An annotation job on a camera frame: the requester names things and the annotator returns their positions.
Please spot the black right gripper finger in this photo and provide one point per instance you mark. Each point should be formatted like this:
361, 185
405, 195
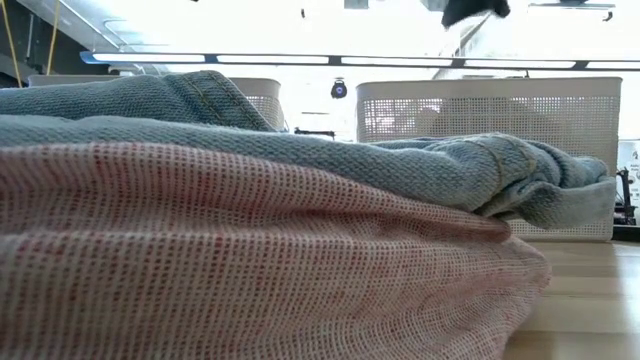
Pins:
470, 9

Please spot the light blue denim jeans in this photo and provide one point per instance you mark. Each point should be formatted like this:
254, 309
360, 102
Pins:
300, 160

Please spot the pink waffle-weave cloth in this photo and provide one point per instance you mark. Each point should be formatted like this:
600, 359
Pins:
200, 250

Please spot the white perforated plastic basket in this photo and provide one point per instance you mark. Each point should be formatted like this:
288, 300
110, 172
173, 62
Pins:
450, 90
260, 87

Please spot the thin black background stand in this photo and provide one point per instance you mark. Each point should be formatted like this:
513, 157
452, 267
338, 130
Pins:
315, 132

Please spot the black hanging camera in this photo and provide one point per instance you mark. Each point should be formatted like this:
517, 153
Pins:
339, 89

